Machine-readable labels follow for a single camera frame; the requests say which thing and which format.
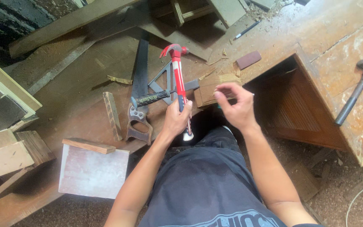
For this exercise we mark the person's left hand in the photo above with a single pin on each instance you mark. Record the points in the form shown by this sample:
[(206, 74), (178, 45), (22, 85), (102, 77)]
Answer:
[(174, 119)]

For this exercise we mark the person's right hand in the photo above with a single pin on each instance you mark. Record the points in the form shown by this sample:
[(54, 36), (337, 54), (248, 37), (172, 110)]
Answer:
[(239, 108)]

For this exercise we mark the red claw hammer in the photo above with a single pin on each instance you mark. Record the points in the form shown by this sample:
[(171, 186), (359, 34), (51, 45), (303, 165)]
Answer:
[(176, 71)]

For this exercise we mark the grey metal triangular square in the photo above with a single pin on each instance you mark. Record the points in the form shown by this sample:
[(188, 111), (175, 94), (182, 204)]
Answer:
[(155, 88)]

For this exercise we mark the small wooden block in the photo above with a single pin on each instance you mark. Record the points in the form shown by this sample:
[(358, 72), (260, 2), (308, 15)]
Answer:
[(205, 93)]

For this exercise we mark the brown sanding block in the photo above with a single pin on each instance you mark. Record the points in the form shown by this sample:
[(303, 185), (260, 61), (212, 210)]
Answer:
[(248, 60)]

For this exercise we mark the brown wooden cabinet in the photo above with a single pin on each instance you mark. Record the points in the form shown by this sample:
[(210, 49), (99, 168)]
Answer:
[(295, 107)]

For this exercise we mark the narrow plywood strip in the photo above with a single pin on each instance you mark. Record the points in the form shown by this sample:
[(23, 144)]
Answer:
[(112, 115)]

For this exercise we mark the small wood scrap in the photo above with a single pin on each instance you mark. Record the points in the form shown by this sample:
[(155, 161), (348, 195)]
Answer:
[(119, 79)]

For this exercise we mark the person's dark printed shirt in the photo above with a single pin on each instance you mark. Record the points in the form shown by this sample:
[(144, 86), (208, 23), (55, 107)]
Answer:
[(206, 186)]

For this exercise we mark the black pen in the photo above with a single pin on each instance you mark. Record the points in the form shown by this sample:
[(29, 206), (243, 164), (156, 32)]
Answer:
[(247, 30)]

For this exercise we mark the dark wooden plank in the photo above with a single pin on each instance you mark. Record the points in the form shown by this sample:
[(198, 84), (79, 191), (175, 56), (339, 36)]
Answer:
[(175, 37)]

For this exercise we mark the short wooden batten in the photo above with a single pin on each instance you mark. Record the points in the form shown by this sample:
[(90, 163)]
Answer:
[(88, 145)]

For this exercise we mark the grey board piece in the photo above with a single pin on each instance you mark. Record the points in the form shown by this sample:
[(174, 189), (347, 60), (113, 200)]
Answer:
[(228, 11)]

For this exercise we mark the white board panel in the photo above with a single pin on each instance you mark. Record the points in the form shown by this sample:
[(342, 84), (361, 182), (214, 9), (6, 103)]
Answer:
[(93, 175)]

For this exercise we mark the grey steel claw hammer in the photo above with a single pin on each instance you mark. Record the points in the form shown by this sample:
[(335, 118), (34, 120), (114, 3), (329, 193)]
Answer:
[(353, 97)]

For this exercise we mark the long wooden plank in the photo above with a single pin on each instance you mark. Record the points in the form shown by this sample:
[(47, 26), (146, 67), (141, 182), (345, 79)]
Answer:
[(71, 24)]

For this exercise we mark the heap of wood offcuts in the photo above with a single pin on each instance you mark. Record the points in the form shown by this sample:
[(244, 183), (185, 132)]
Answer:
[(5, 126)]

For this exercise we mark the wooden frame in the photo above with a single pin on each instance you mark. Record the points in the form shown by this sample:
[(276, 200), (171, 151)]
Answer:
[(181, 12)]

